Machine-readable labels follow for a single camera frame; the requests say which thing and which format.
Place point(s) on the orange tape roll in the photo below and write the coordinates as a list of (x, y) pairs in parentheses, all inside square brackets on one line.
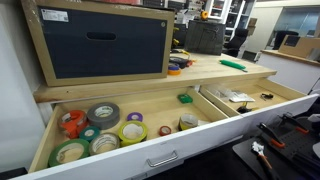
[(174, 72)]

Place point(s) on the clear packing tape roll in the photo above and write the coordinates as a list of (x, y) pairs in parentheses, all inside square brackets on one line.
[(95, 148)]

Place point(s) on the large green tape roll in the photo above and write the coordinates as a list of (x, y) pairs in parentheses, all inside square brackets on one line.
[(55, 156)]

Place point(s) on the white shelf unit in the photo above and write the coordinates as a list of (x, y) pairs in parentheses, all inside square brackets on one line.
[(233, 10)]

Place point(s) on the black yellow small tool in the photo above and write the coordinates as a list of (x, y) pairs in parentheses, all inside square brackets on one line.
[(244, 109)]

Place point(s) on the wooden drawer white front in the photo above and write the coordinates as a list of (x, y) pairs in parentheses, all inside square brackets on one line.
[(206, 140)]

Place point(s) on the small red-orange tape roll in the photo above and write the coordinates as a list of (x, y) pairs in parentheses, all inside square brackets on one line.
[(190, 63)]

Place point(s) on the large cardboard box black panel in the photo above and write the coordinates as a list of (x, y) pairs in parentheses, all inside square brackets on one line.
[(100, 56)]

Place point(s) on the white cabinet wooden top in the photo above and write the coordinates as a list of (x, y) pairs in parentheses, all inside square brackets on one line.
[(286, 71)]

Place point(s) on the brown cardboard box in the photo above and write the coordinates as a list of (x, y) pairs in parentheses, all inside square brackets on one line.
[(300, 46)]

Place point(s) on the small teal tape roll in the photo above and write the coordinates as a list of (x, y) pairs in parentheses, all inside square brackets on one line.
[(83, 135)]

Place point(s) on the green Scotch tape box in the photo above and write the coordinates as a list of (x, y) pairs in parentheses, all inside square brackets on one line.
[(184, 98)]

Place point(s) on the yellow-green tape roll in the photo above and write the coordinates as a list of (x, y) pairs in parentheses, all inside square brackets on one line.
[(123, 138)]

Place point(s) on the orange tape dispenser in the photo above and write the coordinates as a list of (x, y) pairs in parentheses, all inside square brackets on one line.
[(75, 125)]

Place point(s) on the dark grey box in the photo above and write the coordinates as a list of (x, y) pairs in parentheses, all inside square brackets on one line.
[(205, 38)]

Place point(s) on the yellow round object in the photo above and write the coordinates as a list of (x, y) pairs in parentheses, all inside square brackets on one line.
[(204, 15)]

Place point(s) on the small red tape roll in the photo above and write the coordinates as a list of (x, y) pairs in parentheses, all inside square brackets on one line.
[(161, 132)]

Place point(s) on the clear plastic bag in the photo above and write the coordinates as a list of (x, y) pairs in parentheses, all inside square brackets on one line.
[(233, 95)]

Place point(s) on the black mat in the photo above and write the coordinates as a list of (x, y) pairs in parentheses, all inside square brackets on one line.
[(246, 155)]

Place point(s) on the small black clip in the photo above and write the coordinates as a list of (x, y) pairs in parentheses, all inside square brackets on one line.
[(266, 96)]

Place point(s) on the grey duct tape roll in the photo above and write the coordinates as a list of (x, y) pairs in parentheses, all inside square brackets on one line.
[(100, 121)]

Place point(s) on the black orange clamp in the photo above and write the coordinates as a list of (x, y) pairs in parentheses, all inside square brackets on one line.
[(270, 135), (293, 123)]

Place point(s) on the blue tape roll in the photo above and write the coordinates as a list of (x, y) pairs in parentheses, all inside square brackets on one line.
[(173, 66)]

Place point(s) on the small purple tape roll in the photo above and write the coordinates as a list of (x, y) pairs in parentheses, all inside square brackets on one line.
[(130, 116)]

